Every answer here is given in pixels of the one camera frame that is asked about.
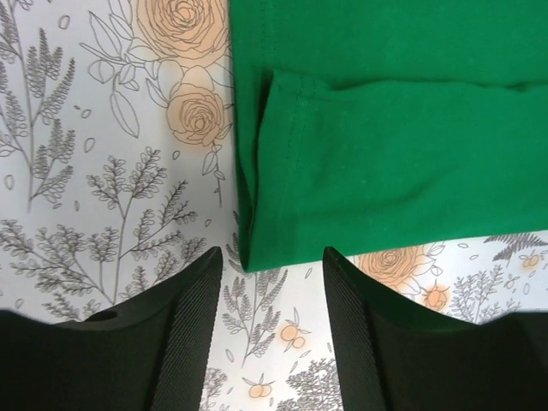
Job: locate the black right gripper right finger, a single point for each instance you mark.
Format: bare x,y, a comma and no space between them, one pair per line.
395,354

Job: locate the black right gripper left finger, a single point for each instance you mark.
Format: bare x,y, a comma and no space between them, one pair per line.
147,353

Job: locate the green t shirt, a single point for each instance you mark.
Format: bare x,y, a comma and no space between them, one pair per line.
371,125

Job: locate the floral patterned table mat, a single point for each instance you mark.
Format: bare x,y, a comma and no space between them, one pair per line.
118,170

